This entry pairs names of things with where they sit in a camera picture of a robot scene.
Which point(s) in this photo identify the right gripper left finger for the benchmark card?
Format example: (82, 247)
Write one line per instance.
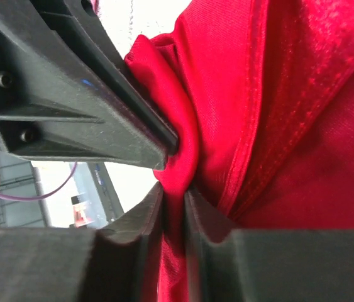
(117, 263)

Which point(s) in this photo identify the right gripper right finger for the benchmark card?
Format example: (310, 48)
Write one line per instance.
(228, 263)

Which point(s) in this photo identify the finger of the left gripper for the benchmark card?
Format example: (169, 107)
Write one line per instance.
(53, 107)
(78, 25)

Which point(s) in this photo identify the red cloth napkin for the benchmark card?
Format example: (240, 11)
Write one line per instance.
(261, 94)

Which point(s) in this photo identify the floral tablecloth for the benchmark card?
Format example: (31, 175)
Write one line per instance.
(124, 20)

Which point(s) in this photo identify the aluminium frame rail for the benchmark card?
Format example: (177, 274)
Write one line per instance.
(56, 194)

